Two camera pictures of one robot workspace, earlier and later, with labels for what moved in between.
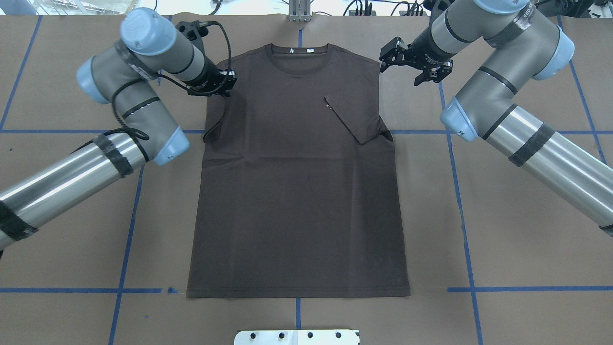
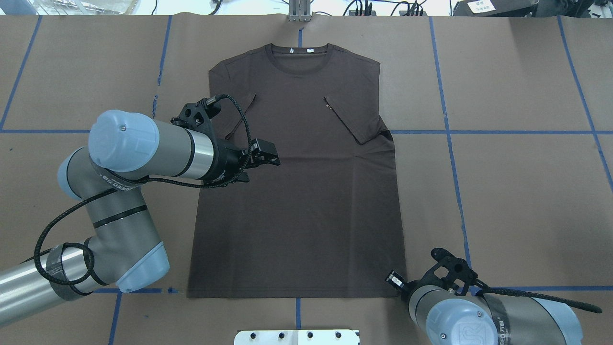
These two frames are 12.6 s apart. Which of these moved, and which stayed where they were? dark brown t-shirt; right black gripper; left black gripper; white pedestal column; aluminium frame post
Moved: left black gripper; right black gripper
Stayed: dark brown t-shirt; aluminium frame post; white pedestal column
